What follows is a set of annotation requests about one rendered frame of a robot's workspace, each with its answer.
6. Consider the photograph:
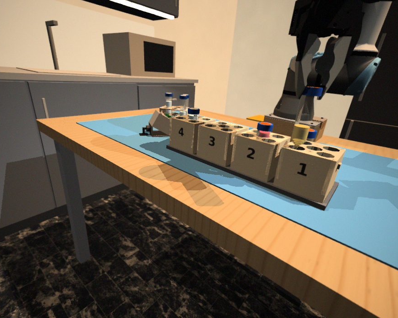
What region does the light blue bench mat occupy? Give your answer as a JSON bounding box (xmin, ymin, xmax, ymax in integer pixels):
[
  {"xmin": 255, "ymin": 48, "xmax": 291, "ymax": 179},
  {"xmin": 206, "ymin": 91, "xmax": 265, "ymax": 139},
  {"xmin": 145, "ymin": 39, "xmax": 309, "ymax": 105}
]
[{"xmin": 76, "ymin": 114, "xmax": 398, "ymax": 270}]

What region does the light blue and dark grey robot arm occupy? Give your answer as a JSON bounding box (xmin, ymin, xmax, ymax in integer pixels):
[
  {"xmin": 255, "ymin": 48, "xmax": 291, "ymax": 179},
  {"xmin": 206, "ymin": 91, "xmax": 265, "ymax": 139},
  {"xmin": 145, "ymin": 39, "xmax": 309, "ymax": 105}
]
[{"xmin": 273, "ymin": 0, "xmax": 395, "ymax": 120}]

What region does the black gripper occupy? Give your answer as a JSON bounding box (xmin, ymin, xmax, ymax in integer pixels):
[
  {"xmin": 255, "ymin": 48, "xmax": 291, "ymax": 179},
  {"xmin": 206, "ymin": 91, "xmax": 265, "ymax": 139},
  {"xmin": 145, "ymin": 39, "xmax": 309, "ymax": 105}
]
[{"xmin": 289, "ymin": 0, "xmax": 365, "ymax": 100}]

